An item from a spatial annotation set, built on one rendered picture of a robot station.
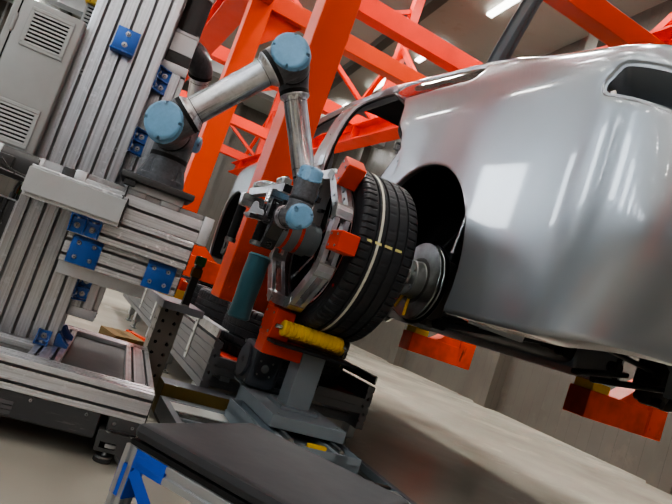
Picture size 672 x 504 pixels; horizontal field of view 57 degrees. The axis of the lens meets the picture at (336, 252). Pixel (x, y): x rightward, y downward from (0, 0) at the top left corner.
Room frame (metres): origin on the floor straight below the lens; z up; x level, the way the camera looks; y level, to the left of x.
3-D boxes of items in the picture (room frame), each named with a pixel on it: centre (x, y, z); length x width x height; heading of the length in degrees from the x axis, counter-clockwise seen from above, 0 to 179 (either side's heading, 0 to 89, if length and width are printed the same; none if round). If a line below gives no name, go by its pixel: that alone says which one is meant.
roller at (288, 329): (2.28, -0.02, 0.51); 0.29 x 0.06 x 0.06; 114
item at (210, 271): (4.64, 0.84, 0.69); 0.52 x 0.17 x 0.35; 114
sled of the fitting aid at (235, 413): (2.37, -0.06, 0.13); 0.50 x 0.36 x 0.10; 24
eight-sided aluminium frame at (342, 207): (2.35, 0.12, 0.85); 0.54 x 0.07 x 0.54; 24
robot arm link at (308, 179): (1.84, 0.15, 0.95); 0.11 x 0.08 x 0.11; 2
